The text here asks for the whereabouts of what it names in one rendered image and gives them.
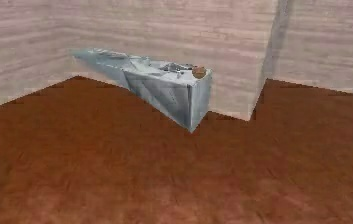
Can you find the brown round food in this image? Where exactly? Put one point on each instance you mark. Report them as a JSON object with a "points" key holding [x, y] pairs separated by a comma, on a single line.
{"points": [[199, 71]]}

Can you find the grey kitchen counter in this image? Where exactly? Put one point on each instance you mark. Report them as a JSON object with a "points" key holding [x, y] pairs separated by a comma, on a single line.
{"points": [[164, 95]]}

